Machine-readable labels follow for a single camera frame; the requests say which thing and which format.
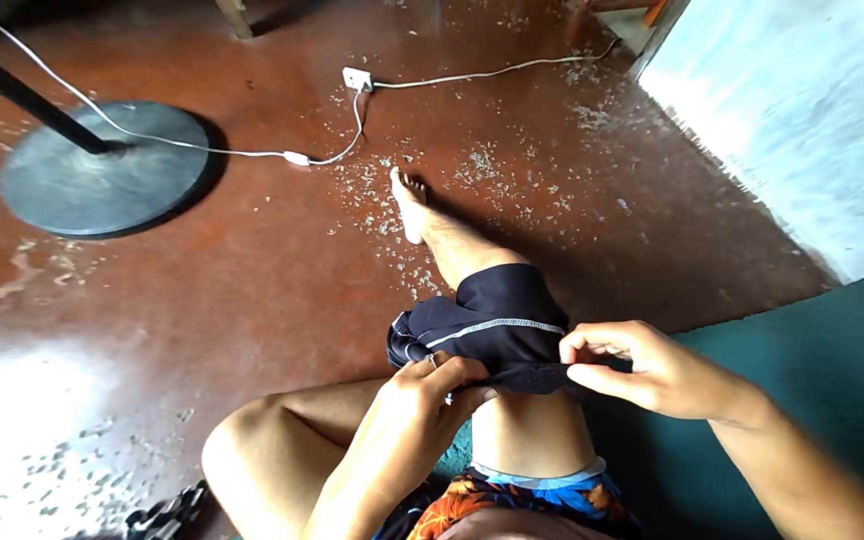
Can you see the person's left hand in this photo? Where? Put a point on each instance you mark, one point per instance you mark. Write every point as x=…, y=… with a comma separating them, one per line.
x=411, y=409

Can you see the person's right hand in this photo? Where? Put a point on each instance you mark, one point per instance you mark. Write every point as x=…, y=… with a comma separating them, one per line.
x=664, y=375

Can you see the person's right fingers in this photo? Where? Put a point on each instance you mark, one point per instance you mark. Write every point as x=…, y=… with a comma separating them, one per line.
x=610, y=350

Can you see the person's right index finger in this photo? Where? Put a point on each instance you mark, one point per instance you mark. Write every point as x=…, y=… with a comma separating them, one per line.
x=595, y=331

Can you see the person's left thumb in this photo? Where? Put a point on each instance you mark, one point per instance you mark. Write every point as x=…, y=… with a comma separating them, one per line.
x=473, y=401

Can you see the person's left index finger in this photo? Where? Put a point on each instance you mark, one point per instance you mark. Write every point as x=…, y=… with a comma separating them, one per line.
x=463, y=368

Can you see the person's right thumb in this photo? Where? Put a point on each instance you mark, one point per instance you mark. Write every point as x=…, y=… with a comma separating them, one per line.
x=606, y=379

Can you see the person's left fingers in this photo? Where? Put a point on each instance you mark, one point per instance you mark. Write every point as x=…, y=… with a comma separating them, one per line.
x=417, y=367

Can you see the black garment with white stitching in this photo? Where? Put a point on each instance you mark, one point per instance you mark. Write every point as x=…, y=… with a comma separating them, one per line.
x=511, y=300

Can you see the person's left forearm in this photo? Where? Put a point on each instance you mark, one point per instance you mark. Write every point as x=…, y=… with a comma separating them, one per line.
x=361, y=491

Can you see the person's right forearm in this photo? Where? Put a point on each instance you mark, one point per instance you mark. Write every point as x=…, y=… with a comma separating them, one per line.
x=799, y=472

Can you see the person's body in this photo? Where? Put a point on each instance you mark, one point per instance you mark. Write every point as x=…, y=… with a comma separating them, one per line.
x=507, y=525

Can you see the person's legs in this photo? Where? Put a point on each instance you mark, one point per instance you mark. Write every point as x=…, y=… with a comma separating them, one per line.
x=271, y=450

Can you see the black and white patterned cloth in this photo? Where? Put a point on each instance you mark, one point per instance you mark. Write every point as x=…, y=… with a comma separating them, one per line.
x=166, y=516

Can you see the white socket box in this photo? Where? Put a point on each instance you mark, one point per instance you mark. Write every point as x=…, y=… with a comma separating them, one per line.
x=358, y=79

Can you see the orange wooden furniture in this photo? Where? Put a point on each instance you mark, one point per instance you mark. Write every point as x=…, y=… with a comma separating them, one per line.
x=655, y=13

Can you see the black stand with round base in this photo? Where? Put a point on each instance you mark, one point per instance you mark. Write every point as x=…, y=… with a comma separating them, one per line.
x=102, y=187

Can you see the wooden furniture leg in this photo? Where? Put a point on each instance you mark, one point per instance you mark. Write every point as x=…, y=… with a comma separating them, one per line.
x=235, y=18

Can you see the wooden door frame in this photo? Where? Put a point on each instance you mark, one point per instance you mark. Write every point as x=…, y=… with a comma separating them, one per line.
x=661, y=39

